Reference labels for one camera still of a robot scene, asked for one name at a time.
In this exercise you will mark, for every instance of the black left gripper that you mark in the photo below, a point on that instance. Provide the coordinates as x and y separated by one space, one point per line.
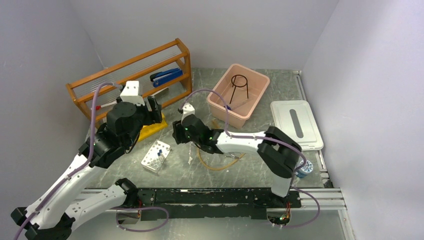
155 115

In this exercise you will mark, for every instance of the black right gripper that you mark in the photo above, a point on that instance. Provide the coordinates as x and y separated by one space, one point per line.
178 133

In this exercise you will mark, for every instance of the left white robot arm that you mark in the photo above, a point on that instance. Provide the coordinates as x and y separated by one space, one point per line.
55 215

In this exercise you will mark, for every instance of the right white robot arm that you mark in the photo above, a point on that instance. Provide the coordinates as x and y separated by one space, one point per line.
276 149

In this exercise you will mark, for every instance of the yellow foam tray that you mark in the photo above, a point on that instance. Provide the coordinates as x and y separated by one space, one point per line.
149 130

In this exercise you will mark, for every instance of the brown bristle tube brush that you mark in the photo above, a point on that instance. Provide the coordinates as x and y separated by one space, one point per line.
215 124

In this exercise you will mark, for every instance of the blue black stapler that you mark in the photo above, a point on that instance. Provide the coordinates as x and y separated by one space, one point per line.
163 77

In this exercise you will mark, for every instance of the white test tube rack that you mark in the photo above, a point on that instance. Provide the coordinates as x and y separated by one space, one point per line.
149 162

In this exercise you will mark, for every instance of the yellow rubber tubing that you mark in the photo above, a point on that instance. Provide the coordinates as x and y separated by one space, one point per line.
216 168

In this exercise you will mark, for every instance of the test tube in rack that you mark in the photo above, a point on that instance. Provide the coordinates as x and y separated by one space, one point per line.
160 159

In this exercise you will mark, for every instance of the red white marker pen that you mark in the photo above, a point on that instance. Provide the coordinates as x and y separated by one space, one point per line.
98 107

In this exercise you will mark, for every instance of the orange wooden shelf rack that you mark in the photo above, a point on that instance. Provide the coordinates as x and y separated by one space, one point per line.
174 54

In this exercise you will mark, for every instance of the pink plastic bin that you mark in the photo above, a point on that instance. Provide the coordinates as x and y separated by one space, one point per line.
257 85

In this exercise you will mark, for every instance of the white plastic bin lid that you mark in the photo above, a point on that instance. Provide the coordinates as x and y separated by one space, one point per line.
295 119

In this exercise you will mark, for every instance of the blue white round container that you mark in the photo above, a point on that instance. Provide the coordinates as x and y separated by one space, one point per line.
306 169

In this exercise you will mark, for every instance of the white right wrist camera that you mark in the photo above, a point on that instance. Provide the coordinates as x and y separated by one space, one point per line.
187 110

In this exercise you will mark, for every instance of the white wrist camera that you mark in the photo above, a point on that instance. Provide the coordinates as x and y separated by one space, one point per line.
187 110
131 93

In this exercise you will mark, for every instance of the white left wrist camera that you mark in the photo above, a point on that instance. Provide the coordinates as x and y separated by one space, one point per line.
131 93

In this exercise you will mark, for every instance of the black wire tripod stand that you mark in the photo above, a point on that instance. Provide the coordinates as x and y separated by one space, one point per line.
235 86

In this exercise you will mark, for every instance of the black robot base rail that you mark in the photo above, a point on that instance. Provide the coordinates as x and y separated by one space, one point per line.
224 202

